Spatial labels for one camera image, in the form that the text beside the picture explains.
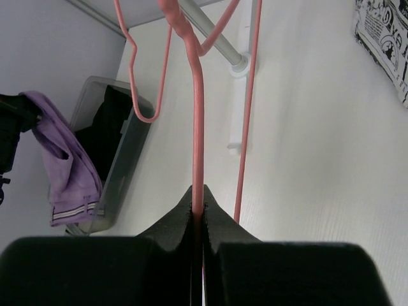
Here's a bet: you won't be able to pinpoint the black white print trousers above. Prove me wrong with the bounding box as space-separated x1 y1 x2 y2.
353 0 407 106

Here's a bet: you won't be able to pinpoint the purple trousers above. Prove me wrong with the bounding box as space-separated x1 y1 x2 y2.
20 91 103 226

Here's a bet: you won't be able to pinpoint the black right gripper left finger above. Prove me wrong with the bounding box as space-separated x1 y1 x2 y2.
1 191 194 305

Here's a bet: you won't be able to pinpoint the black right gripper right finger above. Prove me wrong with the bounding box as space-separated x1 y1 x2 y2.
202 188 391 305

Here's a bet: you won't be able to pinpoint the pink hanger of purple trousers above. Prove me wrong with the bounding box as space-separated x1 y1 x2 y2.
157 0 264 224

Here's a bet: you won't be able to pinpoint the grey plastic bin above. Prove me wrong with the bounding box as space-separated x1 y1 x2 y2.
67 76 150 236

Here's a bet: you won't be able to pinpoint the white metal clothes rack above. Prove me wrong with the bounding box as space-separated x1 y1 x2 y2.
178 0 265 157

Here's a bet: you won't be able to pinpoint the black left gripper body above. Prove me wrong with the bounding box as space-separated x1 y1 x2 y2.
1 94 40 203

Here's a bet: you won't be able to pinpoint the pink hanger of black trousers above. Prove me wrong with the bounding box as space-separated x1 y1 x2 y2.
114 1 239 123

